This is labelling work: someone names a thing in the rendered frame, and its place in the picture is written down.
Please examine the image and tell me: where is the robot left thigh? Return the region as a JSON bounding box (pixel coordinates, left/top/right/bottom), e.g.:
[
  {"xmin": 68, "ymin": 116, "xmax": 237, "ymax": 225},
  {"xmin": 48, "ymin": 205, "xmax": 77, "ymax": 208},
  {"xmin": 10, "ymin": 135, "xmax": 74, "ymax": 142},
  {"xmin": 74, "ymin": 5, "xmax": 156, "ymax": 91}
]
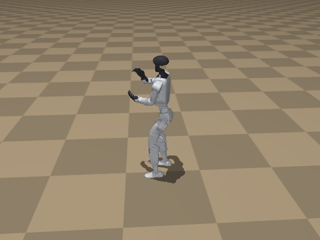
[{"xmin": 148, "ymin": 117, "xmax": 168, "ymax": 152}]

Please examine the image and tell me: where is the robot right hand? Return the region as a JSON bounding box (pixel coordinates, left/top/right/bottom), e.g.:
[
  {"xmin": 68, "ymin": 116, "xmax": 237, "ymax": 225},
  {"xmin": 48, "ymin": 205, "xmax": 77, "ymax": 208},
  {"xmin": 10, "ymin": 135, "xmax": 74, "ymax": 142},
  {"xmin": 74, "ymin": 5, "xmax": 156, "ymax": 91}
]
[{"xmin": 132, "ymin": 68, "xmax": 149, "ymax": 82}]

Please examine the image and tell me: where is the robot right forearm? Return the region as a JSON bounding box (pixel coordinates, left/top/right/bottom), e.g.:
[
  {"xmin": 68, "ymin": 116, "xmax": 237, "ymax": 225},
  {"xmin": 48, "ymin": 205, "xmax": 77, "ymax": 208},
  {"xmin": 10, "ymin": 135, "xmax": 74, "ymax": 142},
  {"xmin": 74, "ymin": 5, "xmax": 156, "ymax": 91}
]
[{"xmin": 142, "ymin": 78, "xmax": 155, "ymax": 84}]

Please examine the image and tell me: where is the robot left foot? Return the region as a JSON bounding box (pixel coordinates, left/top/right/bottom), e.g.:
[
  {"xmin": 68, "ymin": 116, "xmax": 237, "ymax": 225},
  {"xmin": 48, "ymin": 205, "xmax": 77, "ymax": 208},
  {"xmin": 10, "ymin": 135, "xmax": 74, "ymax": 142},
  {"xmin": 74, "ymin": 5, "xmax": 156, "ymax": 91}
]
[{"xmin": 144, "ymin": 170, "xmax": 164, "ymax": 178}]

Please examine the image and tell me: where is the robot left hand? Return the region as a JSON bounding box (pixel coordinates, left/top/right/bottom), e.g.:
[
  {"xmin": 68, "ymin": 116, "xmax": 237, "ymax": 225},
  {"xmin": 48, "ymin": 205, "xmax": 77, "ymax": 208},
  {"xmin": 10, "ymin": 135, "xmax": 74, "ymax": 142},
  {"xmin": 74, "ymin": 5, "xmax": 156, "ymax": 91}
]
[{"xmin": 128, "ymin": 90, "xmax": 139, "ymax": 101}]

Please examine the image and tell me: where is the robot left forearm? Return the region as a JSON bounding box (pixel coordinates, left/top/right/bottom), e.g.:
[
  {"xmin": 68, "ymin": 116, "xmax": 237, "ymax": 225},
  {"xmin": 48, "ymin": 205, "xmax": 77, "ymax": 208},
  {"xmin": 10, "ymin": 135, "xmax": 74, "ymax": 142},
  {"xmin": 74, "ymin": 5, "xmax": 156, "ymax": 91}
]
[{"xmin": 134, "ymin": 96, "xmax": 151, "ymax": 106}]

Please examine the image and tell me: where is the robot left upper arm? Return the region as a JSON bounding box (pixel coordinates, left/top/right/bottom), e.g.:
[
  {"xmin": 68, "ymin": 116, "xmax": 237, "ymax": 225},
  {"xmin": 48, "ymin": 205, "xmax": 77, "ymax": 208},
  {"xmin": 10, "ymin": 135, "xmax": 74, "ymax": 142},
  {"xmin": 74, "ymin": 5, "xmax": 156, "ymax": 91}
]
[{"xmin": 148, "ymin": 80, "xmax": 163, "ymax": 106}]

